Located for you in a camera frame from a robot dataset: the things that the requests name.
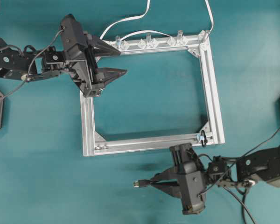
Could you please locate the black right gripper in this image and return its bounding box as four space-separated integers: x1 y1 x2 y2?
150 143 206 214

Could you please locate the blue tape piece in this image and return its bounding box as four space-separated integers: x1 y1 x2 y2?
196 134 205 142

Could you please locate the black USB cable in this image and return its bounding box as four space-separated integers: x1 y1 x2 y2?
133 179 154 188

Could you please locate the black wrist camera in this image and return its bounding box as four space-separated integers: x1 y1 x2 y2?
60 14 86 51
177 162 205 215

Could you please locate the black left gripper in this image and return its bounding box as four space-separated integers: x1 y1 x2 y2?
60 14 128 98

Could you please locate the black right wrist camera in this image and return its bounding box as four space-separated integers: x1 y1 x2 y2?
177 162 205 215

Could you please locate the black string loop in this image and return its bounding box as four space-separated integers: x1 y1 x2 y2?
199 130 208 147

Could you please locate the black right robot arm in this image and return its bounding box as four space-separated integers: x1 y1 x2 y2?
148 143 280 215

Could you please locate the white flat ethernet cable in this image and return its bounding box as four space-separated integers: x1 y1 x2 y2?
99 0 215 44

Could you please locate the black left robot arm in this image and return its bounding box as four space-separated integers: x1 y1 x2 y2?
0 14 127 98

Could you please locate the aluminium extrusion frame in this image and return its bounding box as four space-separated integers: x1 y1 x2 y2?
80 30 225 157

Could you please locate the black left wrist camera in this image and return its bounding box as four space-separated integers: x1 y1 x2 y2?
60 14 86 51

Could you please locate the clear standoff post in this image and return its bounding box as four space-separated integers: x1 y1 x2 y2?
146 33 151 47
115 35 121 49
176 30 183 43

